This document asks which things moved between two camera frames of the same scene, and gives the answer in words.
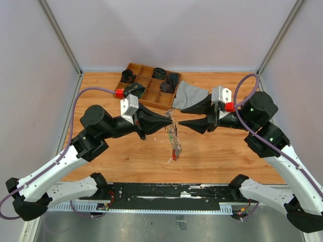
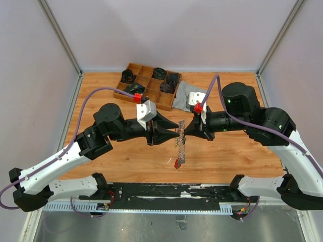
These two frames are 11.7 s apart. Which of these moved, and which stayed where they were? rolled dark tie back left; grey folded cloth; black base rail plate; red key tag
Moved: red key tag
Stayed: rolled dark tie back left; grey folded cloth; black base rail plate
